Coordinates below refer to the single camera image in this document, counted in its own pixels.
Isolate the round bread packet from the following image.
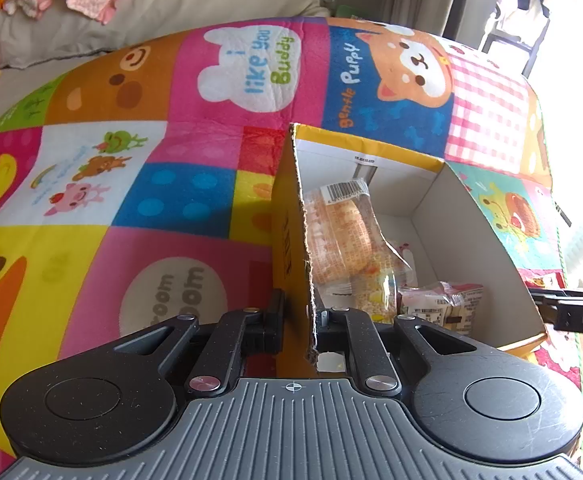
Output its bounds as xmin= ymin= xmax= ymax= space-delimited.
xmin=304 ymin=181 xmax=418 ymax=292

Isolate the black drying rack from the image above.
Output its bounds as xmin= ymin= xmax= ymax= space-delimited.
xmin=481 ymin=0 xmax=553 ymax=79

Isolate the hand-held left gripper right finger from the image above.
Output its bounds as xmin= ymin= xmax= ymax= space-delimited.
xmin=316 ymin=308 xmax=477 ymax=394

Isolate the yellow cardboard shoe box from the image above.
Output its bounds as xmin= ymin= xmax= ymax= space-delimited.
xmin=272 ymin=122 xmax=548 ymax=380

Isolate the colourful cartoon play mat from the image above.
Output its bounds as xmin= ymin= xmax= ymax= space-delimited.
xmin=0 ymin=15 xmax=583 ymax=480

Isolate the small cake packet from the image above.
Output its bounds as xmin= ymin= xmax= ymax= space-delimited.
xmin=400 ymin=281 xmax=486 ymax=337

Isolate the beige sofa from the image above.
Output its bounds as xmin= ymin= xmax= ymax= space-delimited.
xmin=0 ymin=0 xmax=333 ymax=137

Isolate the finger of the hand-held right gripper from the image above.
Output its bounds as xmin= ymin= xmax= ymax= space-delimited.
xmin=531 ymin=287 xmax=583 ymax=325

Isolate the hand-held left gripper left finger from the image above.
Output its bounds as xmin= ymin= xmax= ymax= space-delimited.
xmin=116 ymin=292 xmax=287 ymax=394

